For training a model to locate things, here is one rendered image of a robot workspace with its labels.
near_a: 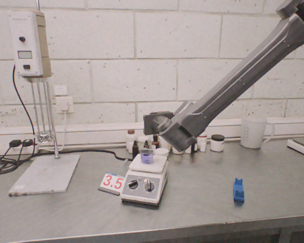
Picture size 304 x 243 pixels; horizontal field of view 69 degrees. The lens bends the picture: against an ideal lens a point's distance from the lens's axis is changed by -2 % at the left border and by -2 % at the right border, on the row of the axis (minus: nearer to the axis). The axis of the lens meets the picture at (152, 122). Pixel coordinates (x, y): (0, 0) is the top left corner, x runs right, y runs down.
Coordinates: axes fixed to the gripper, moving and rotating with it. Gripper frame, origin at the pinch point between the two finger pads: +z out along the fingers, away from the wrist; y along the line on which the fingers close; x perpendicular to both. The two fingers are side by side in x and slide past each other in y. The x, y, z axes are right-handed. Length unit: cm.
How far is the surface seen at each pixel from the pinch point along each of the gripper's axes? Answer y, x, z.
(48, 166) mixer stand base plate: 38, 25, 24
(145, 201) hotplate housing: 6.3, 24.2, -12.9
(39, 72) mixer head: 35.0, -15.8, 13.0
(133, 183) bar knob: 8.9, 20.1, -8.2
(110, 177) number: 14.9, 22.7, 3.0
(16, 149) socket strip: 54, 22, 45
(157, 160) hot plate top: -2.4, 16.9, -0.3
